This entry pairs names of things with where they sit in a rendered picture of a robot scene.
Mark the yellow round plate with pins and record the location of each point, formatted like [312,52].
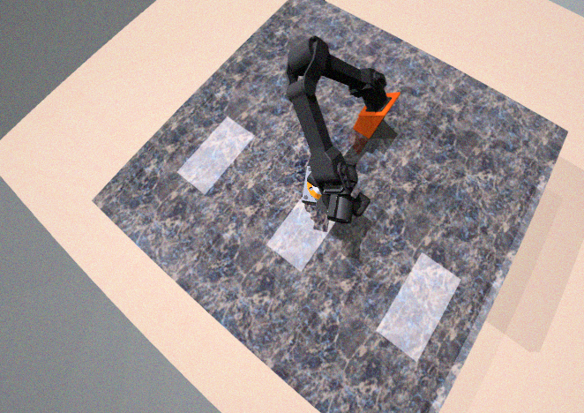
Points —
[315,193]

